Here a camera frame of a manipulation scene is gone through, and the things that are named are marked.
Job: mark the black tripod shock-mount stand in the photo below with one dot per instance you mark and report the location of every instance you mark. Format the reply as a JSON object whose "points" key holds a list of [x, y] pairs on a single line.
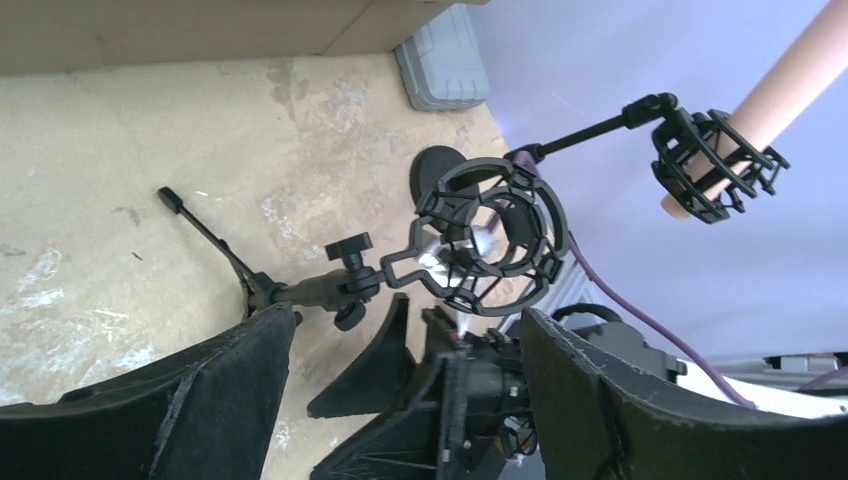
{"points": [[489, 239]]}

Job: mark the pink microphone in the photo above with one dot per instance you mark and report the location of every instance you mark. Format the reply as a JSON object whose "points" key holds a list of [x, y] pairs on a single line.
{"points": [[815, 59]]}

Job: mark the grey pad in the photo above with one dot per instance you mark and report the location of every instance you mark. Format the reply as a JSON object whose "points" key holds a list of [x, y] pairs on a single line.
{"points": [[441, 66]]}

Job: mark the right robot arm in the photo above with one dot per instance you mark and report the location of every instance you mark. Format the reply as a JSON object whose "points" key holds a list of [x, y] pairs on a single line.
{"points": [[517, 450]]}

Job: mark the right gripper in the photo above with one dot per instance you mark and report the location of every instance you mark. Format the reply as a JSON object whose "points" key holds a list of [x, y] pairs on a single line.
{"points": [[436, 418]]}

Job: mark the tan plastic case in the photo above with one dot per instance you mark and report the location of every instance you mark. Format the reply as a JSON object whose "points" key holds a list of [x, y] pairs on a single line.
{"points": [[59, 36]]}

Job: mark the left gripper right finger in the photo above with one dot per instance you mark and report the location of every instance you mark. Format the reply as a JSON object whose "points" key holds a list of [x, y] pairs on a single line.
{"points": [[599, 417]]}

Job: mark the black shock-mount round stand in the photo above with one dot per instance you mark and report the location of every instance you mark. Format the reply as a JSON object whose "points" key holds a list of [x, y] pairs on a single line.
{"points": [[705, 164]]}

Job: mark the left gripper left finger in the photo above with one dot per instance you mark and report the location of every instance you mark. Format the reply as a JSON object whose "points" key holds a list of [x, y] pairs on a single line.
{"points": [[205, 412]]}

